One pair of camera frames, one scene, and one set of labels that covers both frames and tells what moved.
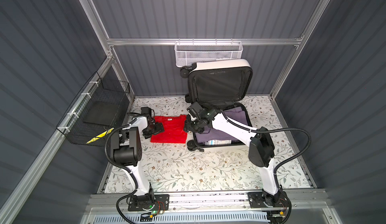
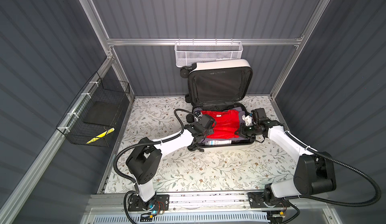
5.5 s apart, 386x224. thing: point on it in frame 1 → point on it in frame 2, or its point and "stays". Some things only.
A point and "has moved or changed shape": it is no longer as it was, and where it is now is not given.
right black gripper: (187, 126) → (242, 132)
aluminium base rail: (230, 203) stays
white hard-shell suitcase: (220, 85) stays
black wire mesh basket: (101, 106) stays
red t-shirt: (174, 131) has moved or changed shape
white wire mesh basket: (187, 53) stays
